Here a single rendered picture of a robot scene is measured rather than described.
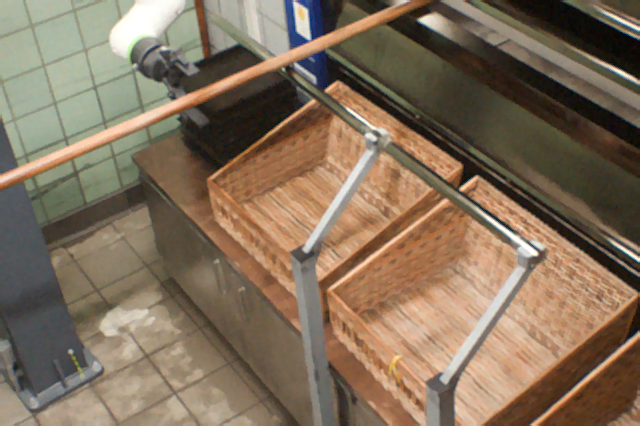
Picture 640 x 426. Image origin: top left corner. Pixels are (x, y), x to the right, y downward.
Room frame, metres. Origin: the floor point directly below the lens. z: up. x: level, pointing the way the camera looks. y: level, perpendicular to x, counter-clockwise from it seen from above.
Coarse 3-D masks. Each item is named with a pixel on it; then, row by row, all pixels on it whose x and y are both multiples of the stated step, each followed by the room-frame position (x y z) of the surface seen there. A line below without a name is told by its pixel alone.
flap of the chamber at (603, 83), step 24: (456, 0) 1.90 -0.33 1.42; (504, 0) 1.90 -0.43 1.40; (528, 0) 1.90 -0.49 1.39; (552, 0) 1.91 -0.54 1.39; (504, 24) 1.77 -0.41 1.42; (552, 24) 1.78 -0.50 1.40; (576, 24) 1.78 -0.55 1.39; (600, 24) 1.79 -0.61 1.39; (528, 48) 1.71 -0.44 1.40; (552, 48) 1.66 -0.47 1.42; (600, 48) 1.67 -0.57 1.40; (624, 48) 1.67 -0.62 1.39; (576, 72) 1.60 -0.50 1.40; (624, 96) 1.50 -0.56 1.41
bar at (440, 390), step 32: (320, 96) 1.97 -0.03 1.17; (416, 160) 1.69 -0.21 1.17; (352, 192) 1.75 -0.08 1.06; (448, 192) 1.58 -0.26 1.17; (320, 224) 1.72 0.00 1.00; (544, 256) 1.38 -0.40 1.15; (512, 288) 1.35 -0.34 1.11; (320, 320) 1.68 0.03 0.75; (480, 320) 1.33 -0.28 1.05; (320, 352) 1.68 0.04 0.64; (320, 384) 1.67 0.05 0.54; (448, 384) 1.27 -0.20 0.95; (320, 416) 1.67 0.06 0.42; (448, 416) 1.26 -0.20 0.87
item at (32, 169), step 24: (408, 0) 2.31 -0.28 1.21; (432, 0) 2.32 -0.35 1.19; (360, 24) 2.22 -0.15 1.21; (312, 48) 2.14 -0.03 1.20; (240, 72) 2.06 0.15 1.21; (264, 72) 2.07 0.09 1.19; (192, 96) 1.98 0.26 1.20; (216, 96) 2.01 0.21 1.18; (144, 120) 1.92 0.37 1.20; (72, 144) 1.85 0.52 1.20; (96, 144) 1.85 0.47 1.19; (24, 168) 1.78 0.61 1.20; (48, 168) 1.80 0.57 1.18
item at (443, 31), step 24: (384, 0) 2.38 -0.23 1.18; (408, 24) 2.29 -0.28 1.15; (432, 24) 2.23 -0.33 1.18; (456, 48) 2.12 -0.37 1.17; (480, 48) 2.09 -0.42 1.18; (504, 72) 1.98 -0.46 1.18; (528, 72) 1.96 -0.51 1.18; (528, 96) 1.91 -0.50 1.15; (552, 96) 1.85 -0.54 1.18; (576, 96) 1.84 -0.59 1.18; (576, 120) 1.78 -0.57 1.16; (600, 120) 1.74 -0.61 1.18; (624, 120) 1.73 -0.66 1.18; (624, 144) 1.66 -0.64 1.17
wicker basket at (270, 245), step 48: (336, 96) 2.52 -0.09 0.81; (288, 144) 2.43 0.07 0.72; (336, 144) 2.48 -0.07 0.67; (432, 144) 2.17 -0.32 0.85; (240, 192) 2.34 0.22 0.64; (288, 192) 2.38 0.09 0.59; (336, 192) 2.35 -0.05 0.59; (384, 192) 2.26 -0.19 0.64; (432, 192) 2.02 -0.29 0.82; (240, 240) 2.17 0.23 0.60; (288, 240) 2.16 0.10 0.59; (336, 240) 2.14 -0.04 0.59; (384, 240) 1.94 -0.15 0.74; (288, 288) 1.96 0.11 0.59
